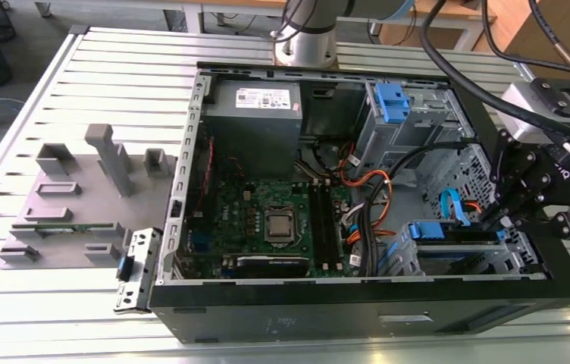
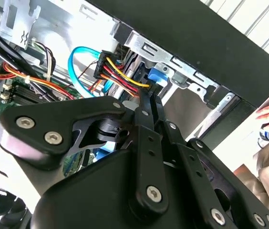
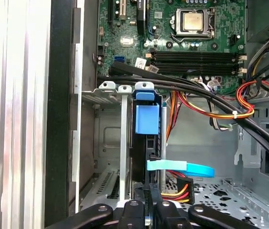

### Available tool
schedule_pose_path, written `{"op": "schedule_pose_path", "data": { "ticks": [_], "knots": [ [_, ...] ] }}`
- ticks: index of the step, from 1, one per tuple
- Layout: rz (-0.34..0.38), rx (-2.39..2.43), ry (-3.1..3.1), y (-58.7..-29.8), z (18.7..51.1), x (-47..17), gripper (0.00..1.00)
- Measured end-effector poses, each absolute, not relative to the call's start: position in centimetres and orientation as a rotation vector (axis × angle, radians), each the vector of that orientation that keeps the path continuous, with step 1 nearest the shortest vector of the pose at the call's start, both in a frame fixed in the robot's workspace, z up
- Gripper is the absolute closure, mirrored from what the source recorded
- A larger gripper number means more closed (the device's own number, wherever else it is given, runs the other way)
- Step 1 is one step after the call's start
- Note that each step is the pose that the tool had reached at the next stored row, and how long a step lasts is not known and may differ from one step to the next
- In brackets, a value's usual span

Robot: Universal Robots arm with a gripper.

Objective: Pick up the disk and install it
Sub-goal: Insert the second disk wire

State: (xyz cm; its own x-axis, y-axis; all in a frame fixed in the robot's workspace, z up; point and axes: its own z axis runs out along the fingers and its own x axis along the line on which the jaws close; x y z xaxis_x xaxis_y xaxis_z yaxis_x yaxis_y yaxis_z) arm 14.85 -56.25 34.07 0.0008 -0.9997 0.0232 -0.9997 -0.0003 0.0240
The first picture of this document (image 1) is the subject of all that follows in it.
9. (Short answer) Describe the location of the grey power supply unit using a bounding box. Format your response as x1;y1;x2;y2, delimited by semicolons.
203;80;303;179

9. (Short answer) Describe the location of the thin cable with brass end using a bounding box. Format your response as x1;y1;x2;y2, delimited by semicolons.
528;0;570;76

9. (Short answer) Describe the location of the black open PC case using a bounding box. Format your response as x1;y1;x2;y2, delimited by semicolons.
147;60;570;345

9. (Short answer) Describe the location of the metal expansion slot bracket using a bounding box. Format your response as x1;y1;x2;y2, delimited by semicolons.
112;226;166;315

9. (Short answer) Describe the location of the metal drive cage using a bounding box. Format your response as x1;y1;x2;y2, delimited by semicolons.
355;81;475;184

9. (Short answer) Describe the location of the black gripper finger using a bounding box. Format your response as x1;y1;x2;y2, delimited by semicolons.
479;127;545;233
509;192;570;241

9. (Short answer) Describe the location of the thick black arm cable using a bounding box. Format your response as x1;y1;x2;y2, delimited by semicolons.
420;0;570;161

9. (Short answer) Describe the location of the silver CPU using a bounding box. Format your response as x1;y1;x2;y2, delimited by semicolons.
264;214;296;238

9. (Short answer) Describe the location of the metal disk bay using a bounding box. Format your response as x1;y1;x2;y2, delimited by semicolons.
400;218;539;276

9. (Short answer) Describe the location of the orange wire bundle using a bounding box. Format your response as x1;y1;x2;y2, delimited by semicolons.
340;170;398;247

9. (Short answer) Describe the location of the CPU socket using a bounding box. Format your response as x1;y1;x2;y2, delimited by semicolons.
263;204;302;250

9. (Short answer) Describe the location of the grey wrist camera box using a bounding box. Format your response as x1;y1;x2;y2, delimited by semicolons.
500;81;570;146

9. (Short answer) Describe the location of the blue drive cage latch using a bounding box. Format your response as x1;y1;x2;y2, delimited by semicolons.
375;83;412;124

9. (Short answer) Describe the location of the green motherboard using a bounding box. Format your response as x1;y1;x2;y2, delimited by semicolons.
183;177;367;280

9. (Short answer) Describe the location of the orange black power wire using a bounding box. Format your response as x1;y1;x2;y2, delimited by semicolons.
464;200;493;228

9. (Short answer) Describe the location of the grey parts rack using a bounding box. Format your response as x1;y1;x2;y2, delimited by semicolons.
0;123;180;271

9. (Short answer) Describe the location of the blue port connector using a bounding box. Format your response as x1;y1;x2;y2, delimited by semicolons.
116;256;136;282

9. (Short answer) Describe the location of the hard disk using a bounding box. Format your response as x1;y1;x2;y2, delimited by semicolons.
379;221;508;276

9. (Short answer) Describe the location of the black RAM slot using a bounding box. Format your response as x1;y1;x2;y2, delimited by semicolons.
310;180;328;268
323;180;343;268

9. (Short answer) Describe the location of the wooden desk white frame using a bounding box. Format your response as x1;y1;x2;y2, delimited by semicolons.
163;0;499;50

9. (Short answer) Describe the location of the black graphics card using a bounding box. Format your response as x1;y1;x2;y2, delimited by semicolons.
238;256;312;278

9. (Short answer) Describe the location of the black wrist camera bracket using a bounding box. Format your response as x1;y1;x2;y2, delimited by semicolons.
531;77;570;117

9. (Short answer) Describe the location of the green RAM stick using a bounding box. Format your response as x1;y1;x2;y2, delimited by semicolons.
11;223;118;233

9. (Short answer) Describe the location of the thick black case cable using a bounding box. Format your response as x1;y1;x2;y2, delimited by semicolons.
359;140;472;277

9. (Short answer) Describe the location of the blue data wire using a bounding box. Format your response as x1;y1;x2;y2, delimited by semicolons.
439;187;475;229

